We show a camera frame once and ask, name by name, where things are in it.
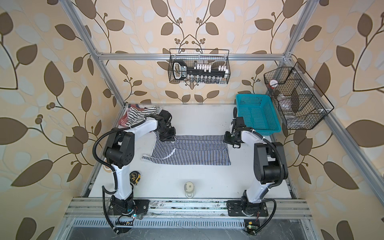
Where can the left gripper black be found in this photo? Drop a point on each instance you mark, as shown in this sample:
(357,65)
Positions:
(171,136)

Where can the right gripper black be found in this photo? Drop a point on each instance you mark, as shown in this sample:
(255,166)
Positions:
(227,139)

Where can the navy striped tank top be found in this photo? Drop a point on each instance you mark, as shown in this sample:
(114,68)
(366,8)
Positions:
(186,150)

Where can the black white striped tank top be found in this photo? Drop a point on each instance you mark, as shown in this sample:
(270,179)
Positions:
(148,111)

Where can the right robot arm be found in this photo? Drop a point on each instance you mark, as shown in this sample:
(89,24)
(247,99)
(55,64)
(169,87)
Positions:
(269,166)

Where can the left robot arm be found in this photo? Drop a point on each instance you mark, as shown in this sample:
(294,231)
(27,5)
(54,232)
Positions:
(116,150)

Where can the red striped folded tank top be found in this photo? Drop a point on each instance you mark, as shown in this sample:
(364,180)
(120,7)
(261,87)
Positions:
(130,116)

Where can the teal plastic basket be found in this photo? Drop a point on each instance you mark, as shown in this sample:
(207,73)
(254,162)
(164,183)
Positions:
(258,113)

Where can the yellow black tape measure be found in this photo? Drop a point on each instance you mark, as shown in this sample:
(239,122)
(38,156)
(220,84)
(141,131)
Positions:
(135,177)

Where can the small white jar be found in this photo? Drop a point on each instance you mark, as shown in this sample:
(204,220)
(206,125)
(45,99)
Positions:
(190,190)

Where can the red cap bottle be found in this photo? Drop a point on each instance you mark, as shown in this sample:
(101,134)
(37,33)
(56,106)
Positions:
(273,84)

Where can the black tool set in basket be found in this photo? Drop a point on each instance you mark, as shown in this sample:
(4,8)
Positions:
(183,70)

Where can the back wall wire basket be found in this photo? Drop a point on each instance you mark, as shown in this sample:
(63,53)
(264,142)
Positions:
(200,55)

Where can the wall wire basket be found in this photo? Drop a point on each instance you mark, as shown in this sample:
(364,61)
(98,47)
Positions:
(200,55)
(299,100)

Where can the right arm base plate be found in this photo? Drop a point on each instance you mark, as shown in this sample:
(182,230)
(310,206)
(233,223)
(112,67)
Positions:
(237,208)

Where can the right wall wire basket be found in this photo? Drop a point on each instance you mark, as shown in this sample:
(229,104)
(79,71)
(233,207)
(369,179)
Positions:
(299,100)

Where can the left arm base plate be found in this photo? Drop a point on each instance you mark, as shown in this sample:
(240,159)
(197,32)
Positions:
(141,207)

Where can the aluminium front rail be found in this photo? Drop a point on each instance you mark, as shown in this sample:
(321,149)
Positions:
(182,213)

